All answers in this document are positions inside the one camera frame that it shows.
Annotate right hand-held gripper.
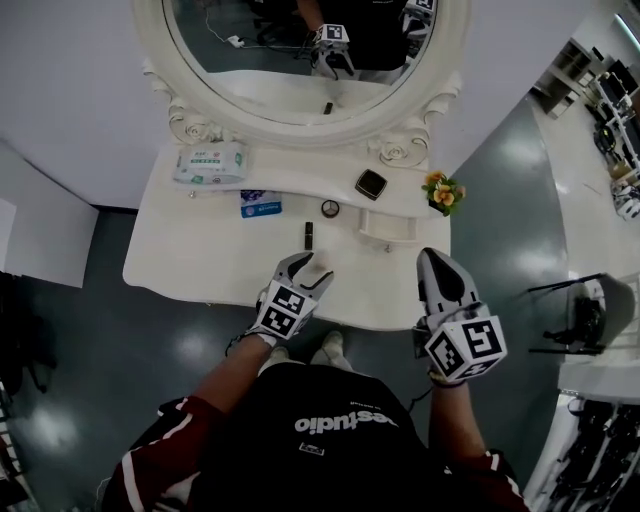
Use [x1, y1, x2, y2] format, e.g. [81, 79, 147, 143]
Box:
[411, 247, 509, 387]

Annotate white wet wipes pack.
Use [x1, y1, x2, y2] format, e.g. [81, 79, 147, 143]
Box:
[171, 141, 250, 187]

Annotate blue tissue packet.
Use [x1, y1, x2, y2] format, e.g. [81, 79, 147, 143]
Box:
[239, 189, 284, 220]

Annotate white box cabinet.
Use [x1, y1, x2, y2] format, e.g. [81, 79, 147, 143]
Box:
[0, 139, 100, 290]

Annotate white open shelf unit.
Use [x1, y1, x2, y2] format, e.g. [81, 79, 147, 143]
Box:
[534, 38, 596, 121]

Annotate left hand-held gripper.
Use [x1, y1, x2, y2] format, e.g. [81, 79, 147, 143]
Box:
[244, 251, 335, 342]

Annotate person's shoe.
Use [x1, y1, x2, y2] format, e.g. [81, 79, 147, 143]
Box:
[309, 329, 355, 371]
[258, 345, 304, 376]

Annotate black equipment pile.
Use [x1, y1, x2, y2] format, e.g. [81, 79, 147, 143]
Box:
[542, 397, 640, 512]

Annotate person's left forearm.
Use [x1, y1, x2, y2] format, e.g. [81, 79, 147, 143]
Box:
[192, 333, 274, 416]

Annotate office desks with monitors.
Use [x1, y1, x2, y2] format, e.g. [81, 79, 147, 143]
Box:
[582, 44, 640, 221]

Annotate white vanity table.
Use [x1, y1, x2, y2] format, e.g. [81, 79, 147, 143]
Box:
[122, 141, 454, 332]

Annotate black frame chair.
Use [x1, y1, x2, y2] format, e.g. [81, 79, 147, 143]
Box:
[513, 272, 639, 357]

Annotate oval white framed mirror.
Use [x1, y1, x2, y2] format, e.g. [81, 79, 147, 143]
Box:
[130, 0, 472, 170]

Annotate square black makeup compact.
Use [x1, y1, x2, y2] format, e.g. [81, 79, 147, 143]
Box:
[354, 169, 389, 202]

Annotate orange flower pot plant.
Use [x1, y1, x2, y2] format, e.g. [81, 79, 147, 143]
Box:
[420, 170, 468, 218]

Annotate person's left shoe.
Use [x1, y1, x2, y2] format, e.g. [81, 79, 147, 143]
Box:
[258, 345, 304, 376]

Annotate person's right shoe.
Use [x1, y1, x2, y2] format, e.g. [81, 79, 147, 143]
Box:
[309, 329, 355, 371]

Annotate person's right forearm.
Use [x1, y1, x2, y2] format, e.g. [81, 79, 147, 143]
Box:
[429, 379, 490, 459]

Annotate person's black red shirt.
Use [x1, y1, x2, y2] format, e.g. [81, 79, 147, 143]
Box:
[99, 362, 532, 512]

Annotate white vanity drawer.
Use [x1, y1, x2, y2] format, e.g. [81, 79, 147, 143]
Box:
[356, 207, 419, 255]

